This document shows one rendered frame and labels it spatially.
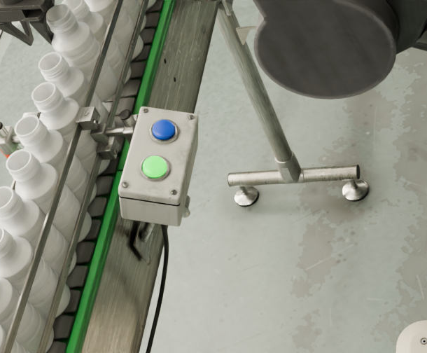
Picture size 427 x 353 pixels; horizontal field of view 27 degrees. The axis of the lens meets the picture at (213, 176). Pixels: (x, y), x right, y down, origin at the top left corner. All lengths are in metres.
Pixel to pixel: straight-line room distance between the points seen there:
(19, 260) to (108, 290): 0.18
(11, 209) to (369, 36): 0.73
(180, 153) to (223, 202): 1.37
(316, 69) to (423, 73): 2.15
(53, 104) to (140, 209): 0.20
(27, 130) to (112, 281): 0.24
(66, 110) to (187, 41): 0.41
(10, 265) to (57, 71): 0.30
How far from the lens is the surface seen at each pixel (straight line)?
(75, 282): 1.21
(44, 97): 1.24
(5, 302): 1.09
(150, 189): 1.10
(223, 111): 2.72
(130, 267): 1.31
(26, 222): 1.14
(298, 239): 2.36
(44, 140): 1.19
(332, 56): 0.48
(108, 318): 1.24
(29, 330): 1.13
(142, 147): 1.14
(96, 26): 1.34
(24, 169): 1.14
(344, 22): 0.46
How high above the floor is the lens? 1.91
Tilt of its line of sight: 48 degrees down
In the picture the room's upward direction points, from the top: 28 degrees counter-clockwise
